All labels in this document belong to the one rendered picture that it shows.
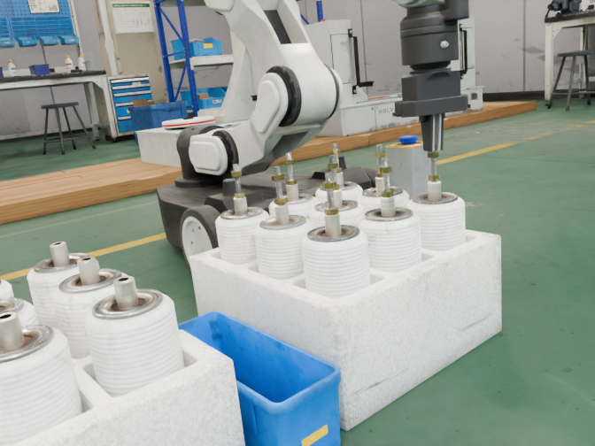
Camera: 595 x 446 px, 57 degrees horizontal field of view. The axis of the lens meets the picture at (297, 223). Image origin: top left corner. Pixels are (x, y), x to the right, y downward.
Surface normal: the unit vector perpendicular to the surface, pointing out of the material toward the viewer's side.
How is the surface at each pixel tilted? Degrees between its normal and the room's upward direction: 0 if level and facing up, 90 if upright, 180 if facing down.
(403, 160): 90
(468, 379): 0
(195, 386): 90
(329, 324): 90
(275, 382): 88
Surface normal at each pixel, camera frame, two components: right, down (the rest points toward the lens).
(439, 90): 0.29, 0.22
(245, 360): -0.76, 0.21
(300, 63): 0.37, -0.56
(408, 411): -0.10, -0.96
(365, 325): 0.63, 0.14
